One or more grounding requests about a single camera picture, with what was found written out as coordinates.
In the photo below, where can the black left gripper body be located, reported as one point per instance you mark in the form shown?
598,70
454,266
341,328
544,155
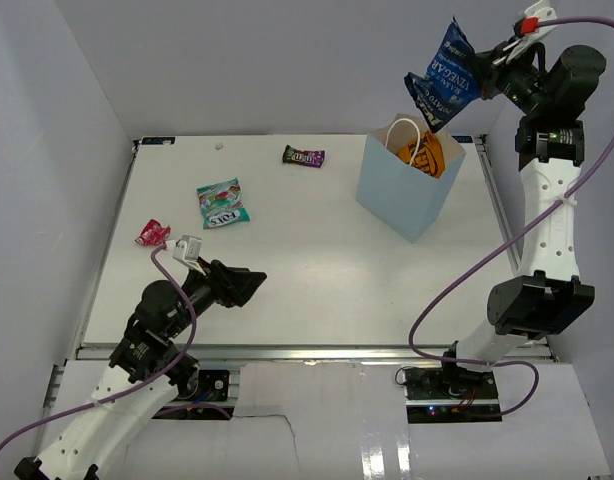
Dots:
202,290

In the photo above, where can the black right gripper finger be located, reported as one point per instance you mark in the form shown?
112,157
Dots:
486,86
480,65

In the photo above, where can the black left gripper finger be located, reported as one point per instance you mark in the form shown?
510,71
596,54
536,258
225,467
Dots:
241,291
242,273

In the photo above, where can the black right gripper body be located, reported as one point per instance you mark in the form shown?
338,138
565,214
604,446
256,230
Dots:
521,81

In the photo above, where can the blue kettle chip bag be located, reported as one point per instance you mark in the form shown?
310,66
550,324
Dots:
447,87

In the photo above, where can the teal Fox's candy bag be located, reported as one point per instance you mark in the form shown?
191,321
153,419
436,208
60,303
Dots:
221,204

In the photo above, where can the orange honey dijon chip bag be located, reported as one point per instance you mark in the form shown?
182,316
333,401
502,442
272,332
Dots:
424,154

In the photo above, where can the brown purple M&M's pack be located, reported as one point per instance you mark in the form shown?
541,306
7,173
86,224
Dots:
309,158

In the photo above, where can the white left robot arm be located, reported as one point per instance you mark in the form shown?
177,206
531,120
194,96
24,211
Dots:
146,371

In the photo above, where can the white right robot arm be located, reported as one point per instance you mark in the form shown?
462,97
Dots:
546,294

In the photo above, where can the light blue paper bag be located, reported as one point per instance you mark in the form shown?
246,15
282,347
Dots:
403,197

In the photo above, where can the red crumpled candy wrapper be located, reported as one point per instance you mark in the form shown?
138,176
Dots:
153,234

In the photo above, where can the blue corner label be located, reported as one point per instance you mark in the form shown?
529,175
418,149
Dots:
158,141

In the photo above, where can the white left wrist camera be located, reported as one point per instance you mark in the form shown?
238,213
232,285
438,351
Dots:
186,250

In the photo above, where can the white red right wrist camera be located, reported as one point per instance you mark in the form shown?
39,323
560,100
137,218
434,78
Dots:
527,31

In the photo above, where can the aluminium front frame rail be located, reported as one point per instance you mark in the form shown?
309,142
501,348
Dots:
207,353

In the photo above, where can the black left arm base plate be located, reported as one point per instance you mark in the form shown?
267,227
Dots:
210,386

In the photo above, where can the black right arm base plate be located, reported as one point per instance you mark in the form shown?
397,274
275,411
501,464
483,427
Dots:
437,383

